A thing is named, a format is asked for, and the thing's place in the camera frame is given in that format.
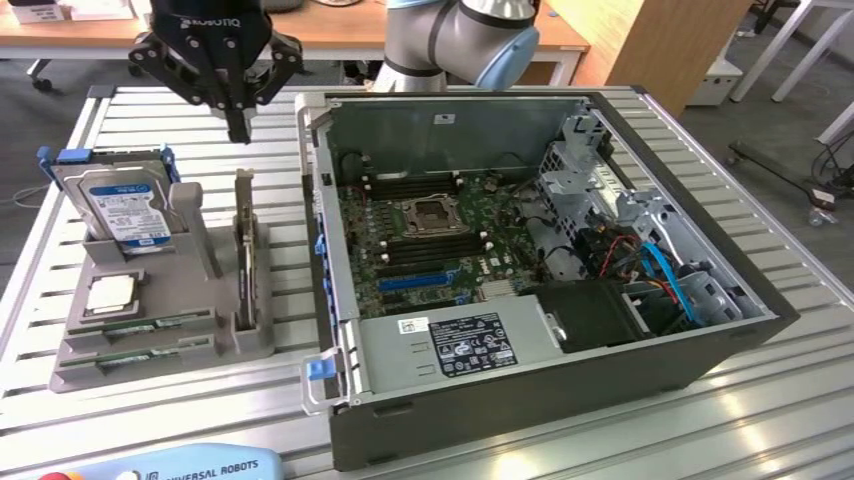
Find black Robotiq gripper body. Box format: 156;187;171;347
148;0;275;119

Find black RAM slot bank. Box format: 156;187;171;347
377;230;495;267
363;170;465;202

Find green RAM stick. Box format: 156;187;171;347
66;313;216;337
65;343;217;368

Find white cardboard box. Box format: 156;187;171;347
8;0;136;25

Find hard disk with blue caddy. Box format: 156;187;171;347
34;143;185;251

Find metal CPU socket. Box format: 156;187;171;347
392;191;469;239

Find green motherboard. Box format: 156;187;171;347
332;168;543;320

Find silver CPU chip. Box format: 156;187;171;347
84;276;145;317

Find grey parts rack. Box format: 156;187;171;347
48;181;276;396

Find blue expansion slot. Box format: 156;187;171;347
375;271;463;295

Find silver metal disk bay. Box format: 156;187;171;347
530;113;632;236

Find wooden cabinet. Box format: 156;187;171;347
540;0;739;120

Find black open PC case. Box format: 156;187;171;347
295;84;802;474

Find blue case latch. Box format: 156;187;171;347
303;356;336;385

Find grey power supply unit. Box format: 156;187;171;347
340;294;570;397

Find black fan shroud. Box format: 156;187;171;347
535;278;654;355

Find blue Universal Robots teach pendant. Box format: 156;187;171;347
36;441;283;480

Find wooden desk with white frame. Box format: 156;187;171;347
0;0;592;92

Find graphics card with metal bracket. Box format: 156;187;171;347
231;167;263;333

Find red and black power wires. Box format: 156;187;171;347
578;227;675;299

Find white drawer pedestal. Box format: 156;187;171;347
684;47;746;107

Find blue flat data wire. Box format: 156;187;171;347
638;241;696;324

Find white table frame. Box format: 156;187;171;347
727;0;854;146

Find black floor cables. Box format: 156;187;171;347
724;137;854;211

